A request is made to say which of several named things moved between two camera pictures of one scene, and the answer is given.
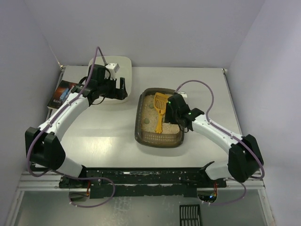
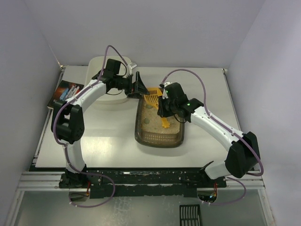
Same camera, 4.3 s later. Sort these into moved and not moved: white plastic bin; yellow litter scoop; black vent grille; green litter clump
Moved: yellow litter scoop
Not moved: green litter clump; black vent grille; white plastic bin
